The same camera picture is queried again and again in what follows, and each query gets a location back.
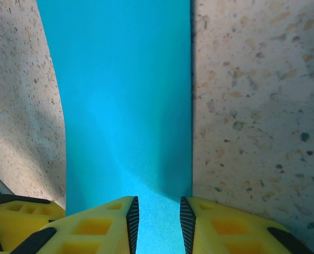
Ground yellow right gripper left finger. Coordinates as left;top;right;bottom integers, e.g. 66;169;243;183
10;195;140;254

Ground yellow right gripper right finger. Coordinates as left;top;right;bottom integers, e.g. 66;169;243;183
180;196;314;254

